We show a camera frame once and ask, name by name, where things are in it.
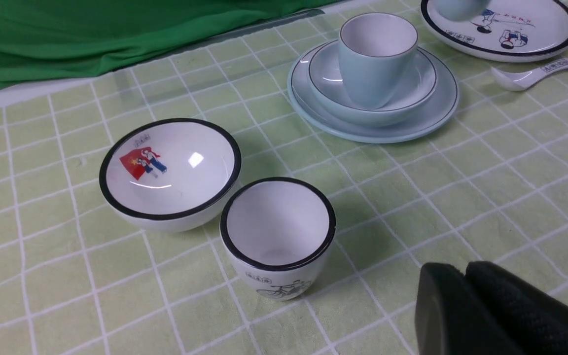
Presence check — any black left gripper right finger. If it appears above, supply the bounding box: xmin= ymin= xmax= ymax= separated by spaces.
xmin=465 ymin=261 xmax=568 ymax=355

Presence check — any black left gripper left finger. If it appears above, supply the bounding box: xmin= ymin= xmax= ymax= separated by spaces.
xmin=415 ymin=262 xmax=524 ymax=355

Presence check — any light blue bowl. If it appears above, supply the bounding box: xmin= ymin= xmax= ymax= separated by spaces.
xmin=300 ymin=41 xmax=438 ymax=127

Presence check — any light blue cup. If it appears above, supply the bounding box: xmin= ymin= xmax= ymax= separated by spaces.
xmin=338 ymin=13 xmax=419 ymax=109

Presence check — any green checked tablecloth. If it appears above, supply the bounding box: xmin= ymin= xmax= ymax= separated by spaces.
xmin=0 ymin=0 xmax=568 ymax=355

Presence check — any white cup black rim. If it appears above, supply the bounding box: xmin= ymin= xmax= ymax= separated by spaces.
xmin=219 ymin=177 xmax=337 ymax=301

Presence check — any light blue plate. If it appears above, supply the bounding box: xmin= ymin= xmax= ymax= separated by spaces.
xmin=287 ymin=43 xmax=460 ymax=144

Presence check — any white plate black rim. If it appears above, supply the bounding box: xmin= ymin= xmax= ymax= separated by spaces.
xmin=420 ymin=0 xmax=568 ymax=63

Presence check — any white bowl black rim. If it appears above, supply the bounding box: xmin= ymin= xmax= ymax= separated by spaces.
xmin=99 ymin=118 xmax=243 ymax=232

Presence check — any green backdrop cloth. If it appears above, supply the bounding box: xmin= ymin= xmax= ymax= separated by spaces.
xmin=0 ymin=0 xmax=328 ymax=89

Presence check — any white spoon printed handle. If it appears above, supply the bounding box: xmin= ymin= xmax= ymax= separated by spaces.
xmin=491 ymin=58 xmax=568 ymax=92

